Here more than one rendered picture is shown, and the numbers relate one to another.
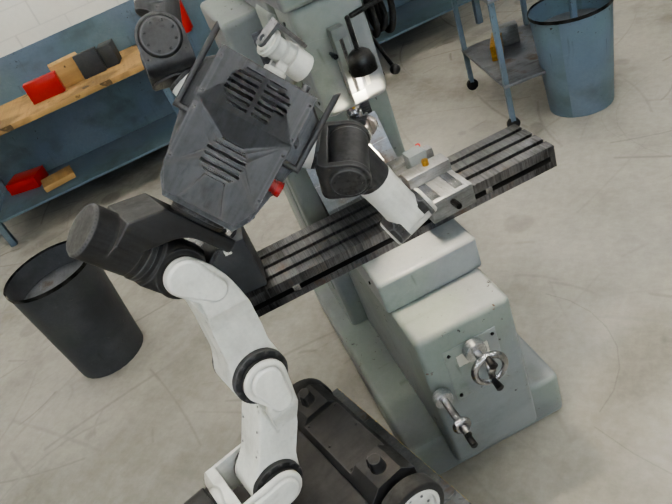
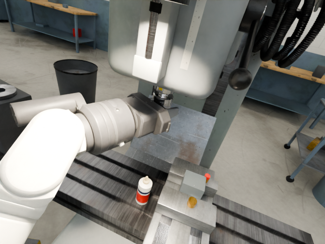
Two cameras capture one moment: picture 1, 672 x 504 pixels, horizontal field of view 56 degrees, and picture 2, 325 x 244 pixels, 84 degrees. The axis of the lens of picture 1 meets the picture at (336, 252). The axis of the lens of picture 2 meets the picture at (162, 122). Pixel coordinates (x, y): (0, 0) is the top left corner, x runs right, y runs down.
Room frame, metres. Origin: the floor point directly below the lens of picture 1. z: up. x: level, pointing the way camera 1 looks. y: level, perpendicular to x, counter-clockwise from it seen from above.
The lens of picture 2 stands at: (1.42, -0.35, 1.44)
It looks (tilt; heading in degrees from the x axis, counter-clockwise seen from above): 33 degrees down; 19
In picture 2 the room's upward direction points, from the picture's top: 13 degrees clockwise
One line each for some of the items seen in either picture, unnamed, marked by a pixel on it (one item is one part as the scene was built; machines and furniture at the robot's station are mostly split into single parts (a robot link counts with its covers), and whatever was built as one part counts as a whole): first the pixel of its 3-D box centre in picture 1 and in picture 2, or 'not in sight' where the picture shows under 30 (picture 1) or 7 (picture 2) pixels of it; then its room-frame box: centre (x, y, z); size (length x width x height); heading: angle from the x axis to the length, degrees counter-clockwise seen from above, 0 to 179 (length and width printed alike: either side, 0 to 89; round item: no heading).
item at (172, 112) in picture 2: not in sight; (169, 114); (1.76, -0.24, 1.23); 0.06 x 0.02 x 0.03; 161
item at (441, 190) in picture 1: (424, 177); (184, 207); (1.75, -0.36, 0.97); 0.35 x 0.15 x 0.11; 9
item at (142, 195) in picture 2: not in sight; (144, 188); (1.74, -0.23, 0.97); 0.04 x 0.04 x 0.11
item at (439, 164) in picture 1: (425, 171); (185, 208); (1.73, -0.36, 1.00); 0.15 x 0.06 x 0.04; 99
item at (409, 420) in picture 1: (417, 333); not in sight; (2.02, -0.19, 0.10); 1.20 x 0.60 x 0.20; 6
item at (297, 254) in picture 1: (373, 225); (124, 190); (1.76, -0.15, 0.87); 1.24 x 0.23 x 0.08; 96
